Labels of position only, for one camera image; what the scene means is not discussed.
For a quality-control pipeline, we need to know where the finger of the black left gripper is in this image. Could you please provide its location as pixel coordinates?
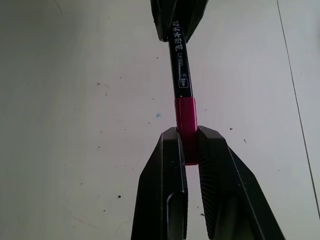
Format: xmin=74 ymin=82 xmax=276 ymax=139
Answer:
xmin=150 ymin=0 xmax=178 ymax=43
xmin=175 ymin=0 xmax=207 ymax=43

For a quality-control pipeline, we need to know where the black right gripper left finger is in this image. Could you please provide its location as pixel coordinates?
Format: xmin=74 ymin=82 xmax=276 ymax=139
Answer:
xmin=130 ymin=126 xmax=190 ymax=240

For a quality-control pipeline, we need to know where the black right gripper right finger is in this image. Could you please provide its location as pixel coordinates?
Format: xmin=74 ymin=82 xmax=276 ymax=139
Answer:
xmin=196 ymin=125 xmax=287 ymax=240

